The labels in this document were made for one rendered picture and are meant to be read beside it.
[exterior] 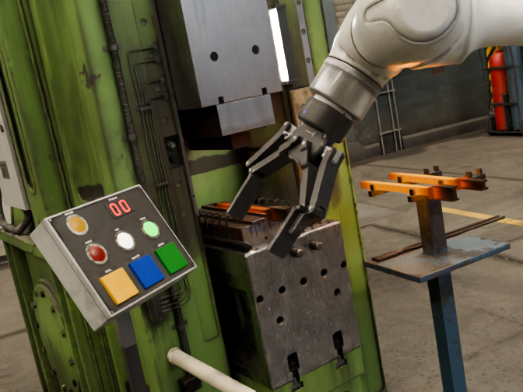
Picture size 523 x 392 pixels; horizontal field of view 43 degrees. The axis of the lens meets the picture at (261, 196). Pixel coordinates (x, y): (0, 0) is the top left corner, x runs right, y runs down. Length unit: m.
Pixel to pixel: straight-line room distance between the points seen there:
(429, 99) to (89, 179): 7.89
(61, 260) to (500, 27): 1.12
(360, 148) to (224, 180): 6.69
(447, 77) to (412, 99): 0.69
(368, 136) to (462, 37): 8.47
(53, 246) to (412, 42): 1.09
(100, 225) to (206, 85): 0.55
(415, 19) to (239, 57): 1.34
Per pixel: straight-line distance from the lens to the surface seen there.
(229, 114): 2.00
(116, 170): 1.99
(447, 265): 2.22
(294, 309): 2.12
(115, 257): 1.65
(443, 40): 0.75
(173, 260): 1.74
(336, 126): 0.92
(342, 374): 2.31
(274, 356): 2.11
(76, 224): 1.63
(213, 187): 2.52
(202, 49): 1.97
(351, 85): 0.91
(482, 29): 0.82
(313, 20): 2.41
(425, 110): 9.80
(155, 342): 2.11
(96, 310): 1.58
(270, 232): 2.09
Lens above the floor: 1.44
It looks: 11 degrees down
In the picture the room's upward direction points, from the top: 11 degrees counter-clockwise
